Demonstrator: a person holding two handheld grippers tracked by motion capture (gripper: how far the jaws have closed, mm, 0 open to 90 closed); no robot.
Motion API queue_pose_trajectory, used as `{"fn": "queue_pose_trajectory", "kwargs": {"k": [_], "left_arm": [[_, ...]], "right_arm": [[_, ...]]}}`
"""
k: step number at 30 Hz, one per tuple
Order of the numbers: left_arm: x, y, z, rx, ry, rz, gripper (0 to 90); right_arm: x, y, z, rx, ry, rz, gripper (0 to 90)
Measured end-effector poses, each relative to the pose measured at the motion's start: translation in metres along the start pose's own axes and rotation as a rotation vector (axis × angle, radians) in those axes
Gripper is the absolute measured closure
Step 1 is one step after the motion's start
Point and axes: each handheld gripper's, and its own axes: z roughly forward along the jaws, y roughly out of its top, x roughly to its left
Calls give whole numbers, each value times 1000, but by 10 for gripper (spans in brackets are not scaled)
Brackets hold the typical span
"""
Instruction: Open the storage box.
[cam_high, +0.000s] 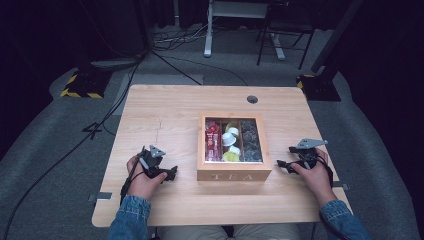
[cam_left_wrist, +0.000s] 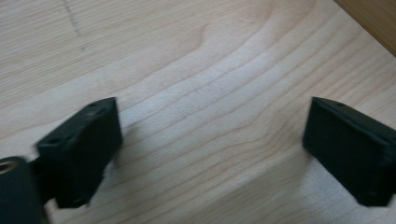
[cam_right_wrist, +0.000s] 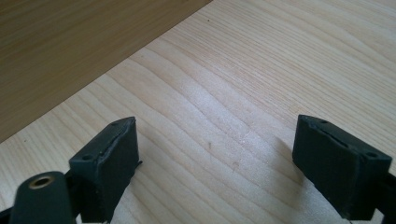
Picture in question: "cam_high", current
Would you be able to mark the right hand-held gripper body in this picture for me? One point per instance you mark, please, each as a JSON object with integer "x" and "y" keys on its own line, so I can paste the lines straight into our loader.
{"x": 308, "y": 156}

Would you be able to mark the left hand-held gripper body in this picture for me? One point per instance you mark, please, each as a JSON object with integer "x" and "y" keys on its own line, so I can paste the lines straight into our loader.
{"x": 154, "y": 163}

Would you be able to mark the person's left hand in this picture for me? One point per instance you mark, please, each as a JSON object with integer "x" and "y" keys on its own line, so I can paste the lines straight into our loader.
{"x": 141, "y": 185}

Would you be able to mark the person's right hand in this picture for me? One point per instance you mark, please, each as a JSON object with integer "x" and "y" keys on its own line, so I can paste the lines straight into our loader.
{"x": 318, "y": 183}

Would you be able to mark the pile of dark packets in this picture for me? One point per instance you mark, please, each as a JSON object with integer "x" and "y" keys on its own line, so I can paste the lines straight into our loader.
{"x": 251, "y": 141}

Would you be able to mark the row of red packets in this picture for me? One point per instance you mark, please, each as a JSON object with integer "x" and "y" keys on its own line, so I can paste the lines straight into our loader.
{"x": 213, "y": 143}

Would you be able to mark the wooden tea box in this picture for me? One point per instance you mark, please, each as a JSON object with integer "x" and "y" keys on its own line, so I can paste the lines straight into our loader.
{"x": 233, "y": 171}

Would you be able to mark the white capsule cup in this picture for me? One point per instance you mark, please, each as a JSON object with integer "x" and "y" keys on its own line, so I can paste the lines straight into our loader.
{"x": 235, "y": 131}
{"x": 228, "y": 139}
{"x": 235, "y": 150}

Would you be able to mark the green capsule cup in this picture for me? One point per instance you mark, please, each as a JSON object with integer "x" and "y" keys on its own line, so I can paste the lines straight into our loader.
{"x": 230, "y": 157}
{"x": 230, "y": 126}

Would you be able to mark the round table grommet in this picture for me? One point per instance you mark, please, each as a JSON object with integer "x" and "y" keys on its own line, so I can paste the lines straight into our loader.
{"x": 252, "y": 99}

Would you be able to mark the black yellow striped stand base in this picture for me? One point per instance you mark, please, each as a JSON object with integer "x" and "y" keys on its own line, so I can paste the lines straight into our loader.
{"x": 320, "y": 88}
{"x": 85, "y": 83}

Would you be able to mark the person's right leg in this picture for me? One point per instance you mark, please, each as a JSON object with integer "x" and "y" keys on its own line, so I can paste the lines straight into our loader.
{"x": 266, "y": 232}

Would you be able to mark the black slanted stand pole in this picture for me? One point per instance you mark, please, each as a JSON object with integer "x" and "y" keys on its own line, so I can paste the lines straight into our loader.
{"x": 336, "y": 36}

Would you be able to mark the grey table edge bracket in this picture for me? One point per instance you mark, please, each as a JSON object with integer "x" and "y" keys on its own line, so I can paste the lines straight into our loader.
{"x": 341, "y": 186}
{"x": 100, "y": 196}

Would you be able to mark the black metal chair frame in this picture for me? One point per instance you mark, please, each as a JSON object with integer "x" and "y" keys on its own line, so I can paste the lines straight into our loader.
{"x": 286, "y": 23}

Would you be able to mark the white desk frame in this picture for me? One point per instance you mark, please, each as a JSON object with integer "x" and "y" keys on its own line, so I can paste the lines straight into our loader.
{"x": 209, "y": 30}

